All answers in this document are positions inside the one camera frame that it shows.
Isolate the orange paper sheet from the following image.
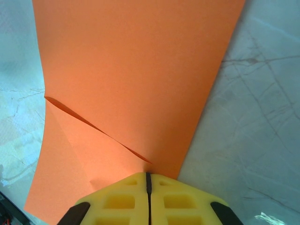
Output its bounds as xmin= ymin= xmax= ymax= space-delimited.
xmin=23 ymin=0 xmax=247 ymax=223

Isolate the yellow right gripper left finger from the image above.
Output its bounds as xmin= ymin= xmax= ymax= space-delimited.
xmin=57 ymin=172 xmax=149 ymax=225

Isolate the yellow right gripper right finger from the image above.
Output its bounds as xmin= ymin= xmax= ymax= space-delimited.
xmin=146 ymin=172 xmax=245 ymax=225

